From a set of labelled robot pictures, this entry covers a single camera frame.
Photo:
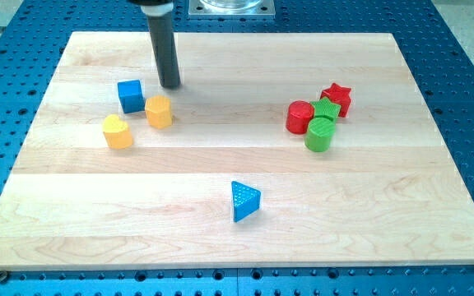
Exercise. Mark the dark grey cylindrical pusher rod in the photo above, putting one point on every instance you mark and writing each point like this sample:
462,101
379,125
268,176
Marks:
162,39

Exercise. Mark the blue cube block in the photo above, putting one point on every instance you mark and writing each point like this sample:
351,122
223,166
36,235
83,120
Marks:
130,96

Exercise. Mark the yellow heart block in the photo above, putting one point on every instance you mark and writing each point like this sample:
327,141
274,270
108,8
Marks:
116,132

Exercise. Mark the yellow hexagon block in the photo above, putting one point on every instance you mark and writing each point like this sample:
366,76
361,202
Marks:
158,111

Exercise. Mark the blue perforated metal plate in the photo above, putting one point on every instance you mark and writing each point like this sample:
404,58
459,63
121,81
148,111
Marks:
33,42

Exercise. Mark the red cylinder block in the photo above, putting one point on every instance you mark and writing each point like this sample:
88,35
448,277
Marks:
299,114

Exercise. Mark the light wooden board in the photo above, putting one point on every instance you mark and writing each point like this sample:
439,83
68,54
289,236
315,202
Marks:
385,193

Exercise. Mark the green star block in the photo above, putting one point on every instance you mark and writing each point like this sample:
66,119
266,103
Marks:
325,108

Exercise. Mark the red star block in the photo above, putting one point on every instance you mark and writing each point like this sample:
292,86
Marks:
338,95

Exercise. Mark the green cylinder block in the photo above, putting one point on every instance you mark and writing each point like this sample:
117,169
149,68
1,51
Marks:
319,134

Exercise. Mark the blue triangle block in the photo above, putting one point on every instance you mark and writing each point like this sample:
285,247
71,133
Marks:
245,200

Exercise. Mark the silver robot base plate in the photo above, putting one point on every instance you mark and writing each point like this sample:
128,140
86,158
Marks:
231,8

